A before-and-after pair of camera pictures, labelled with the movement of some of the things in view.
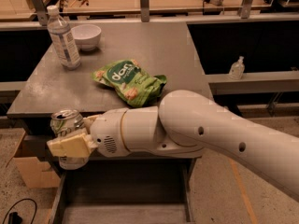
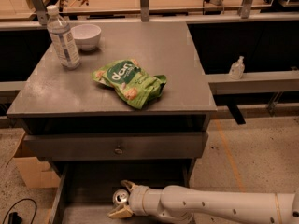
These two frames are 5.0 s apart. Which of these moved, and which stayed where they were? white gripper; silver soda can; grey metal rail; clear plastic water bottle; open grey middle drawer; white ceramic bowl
Moved: white gripper; silver soda can
Stayed: clear plastic water bottle; open grey middle drawer; white ceramic bowl; grey metal rail
